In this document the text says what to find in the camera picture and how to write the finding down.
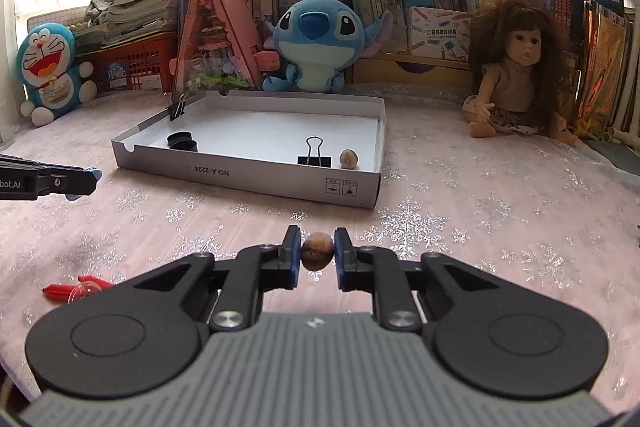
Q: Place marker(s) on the red plastic crate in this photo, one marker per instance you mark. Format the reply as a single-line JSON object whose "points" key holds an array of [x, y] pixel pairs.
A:
{"points": [[141, 64]]}

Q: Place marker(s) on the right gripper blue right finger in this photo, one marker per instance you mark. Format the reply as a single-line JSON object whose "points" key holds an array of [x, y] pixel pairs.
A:
{"points": [[389, 281]]}

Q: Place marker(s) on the white label printer box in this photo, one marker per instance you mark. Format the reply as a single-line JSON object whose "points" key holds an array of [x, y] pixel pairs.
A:
{"points": [[440, 34]]}

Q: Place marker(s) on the white cardboard tray box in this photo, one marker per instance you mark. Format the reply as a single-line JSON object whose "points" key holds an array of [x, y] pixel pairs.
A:
{"points": [[250, 140]]}

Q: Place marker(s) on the large black binder clip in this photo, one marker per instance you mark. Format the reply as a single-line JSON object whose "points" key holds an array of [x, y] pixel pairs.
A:
{"points": [[314, 157]]}

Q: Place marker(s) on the stack of books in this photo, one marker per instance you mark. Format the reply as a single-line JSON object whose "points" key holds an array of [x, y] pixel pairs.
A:
{"points": [[110, 22]]}

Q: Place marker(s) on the pink snowflake tablecloth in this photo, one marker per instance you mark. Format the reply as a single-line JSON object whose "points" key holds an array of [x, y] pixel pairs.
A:
{"points": [[533, 211]]}

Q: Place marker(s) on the blue Stitch plush toy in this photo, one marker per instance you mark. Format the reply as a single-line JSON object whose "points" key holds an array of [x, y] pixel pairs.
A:
{"points": [[320, 39]]}

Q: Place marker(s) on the wooden drawer shelf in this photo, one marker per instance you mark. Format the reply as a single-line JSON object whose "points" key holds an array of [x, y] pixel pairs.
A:
{"points": [[409, 69]]}

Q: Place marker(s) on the small black binder clip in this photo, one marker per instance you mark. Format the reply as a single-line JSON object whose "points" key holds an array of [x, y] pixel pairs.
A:
{"points": [[177, 105]]}

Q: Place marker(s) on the small black round cup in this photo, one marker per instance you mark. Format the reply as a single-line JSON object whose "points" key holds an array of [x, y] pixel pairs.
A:
{"points": [[188, 145]]}

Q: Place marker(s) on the light brown walnut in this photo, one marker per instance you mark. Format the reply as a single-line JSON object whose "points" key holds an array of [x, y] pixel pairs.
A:
{"points": [[348, 159]]}

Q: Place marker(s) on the small black round lid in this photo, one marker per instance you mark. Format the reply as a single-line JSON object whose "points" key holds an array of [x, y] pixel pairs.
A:
{"points": [[177, 137]]}

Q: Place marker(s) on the pink triangular diorama house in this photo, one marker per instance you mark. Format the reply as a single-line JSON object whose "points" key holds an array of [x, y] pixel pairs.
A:
{"points": [[220, 49]]}

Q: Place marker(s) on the blue Doraemon plush toy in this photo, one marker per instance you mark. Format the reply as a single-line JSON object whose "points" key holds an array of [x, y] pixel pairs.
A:
{"points": [[54, 84]]}

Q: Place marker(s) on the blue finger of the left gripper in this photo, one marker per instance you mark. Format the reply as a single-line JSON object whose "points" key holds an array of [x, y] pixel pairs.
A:
{"points": [[56, 179], [90, 180]]}

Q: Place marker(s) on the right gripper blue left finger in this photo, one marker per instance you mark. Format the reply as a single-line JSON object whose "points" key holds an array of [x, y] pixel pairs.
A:
{"points": [[243, 282]]}

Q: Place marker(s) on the brown-haired baby doll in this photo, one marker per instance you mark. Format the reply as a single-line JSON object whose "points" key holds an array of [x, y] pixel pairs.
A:
{"points": [[516, 57]]}

